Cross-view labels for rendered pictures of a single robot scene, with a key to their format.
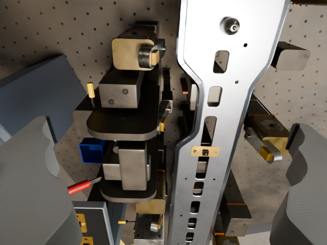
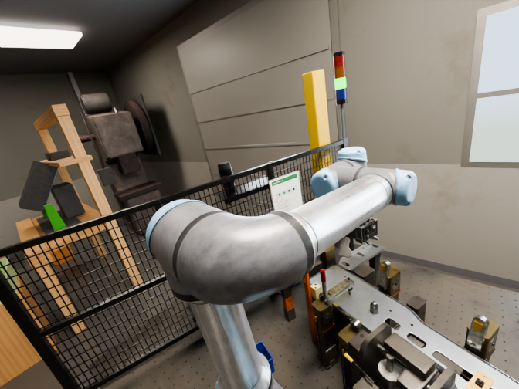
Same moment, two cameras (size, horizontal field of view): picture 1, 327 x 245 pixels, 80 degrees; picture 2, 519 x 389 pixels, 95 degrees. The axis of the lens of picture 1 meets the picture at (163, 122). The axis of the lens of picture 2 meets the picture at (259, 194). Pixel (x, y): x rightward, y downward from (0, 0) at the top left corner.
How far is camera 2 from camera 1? 0.85 m
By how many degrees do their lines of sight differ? 99
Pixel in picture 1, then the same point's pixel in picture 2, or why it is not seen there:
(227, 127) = (453, 351)
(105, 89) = (353, 341)
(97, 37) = not seen: outside the picture
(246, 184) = not seen: outside the picture
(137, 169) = (408, 346)
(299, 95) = (500, 350)
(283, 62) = (415, 305)
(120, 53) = (346, 336)
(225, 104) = (427, 339)
